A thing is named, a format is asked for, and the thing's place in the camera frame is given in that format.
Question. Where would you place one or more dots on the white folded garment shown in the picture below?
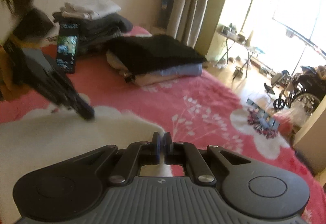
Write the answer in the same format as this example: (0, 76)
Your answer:
(94, 7)

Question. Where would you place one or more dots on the beige folded garment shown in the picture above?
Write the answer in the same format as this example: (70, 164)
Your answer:
(119, 66)

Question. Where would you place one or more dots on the folding table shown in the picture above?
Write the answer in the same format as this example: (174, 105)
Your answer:
(236, 38)

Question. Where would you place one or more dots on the white fleece sweater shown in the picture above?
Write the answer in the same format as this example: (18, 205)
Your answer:
(63, 142)

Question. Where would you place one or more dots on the red floral blanket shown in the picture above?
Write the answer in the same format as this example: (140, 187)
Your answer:
(203, 101)

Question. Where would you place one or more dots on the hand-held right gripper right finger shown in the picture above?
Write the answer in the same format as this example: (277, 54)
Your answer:
(168, 147)

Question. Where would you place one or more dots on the person's left hand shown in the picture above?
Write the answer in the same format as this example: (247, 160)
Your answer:
(7, 81)

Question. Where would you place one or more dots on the black wheelchair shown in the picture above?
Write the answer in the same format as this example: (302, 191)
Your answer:
(303, 89)

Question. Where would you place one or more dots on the dark grey folded clothes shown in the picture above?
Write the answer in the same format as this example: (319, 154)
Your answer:
(107, 26)

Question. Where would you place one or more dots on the plastic bag with red contents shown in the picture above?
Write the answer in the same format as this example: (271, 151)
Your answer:
(295, 117)

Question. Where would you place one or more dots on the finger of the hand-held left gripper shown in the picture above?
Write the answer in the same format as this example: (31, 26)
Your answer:
(85, 110)

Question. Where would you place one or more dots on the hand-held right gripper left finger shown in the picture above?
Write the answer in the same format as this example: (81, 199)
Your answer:
(156, 147)

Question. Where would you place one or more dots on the black folded garment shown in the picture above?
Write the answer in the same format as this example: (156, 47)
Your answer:
(158, 53)

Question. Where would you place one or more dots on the black smartphone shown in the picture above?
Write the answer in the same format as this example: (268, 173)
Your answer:
(67, 48)

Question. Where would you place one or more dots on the blue slatted rack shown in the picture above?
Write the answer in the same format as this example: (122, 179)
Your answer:
(262, 114)

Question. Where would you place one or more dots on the light blue folded garment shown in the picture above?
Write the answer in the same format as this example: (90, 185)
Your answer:
(178, 71)

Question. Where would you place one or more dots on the beige curtain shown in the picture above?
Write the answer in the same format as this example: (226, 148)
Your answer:
(193, 2)

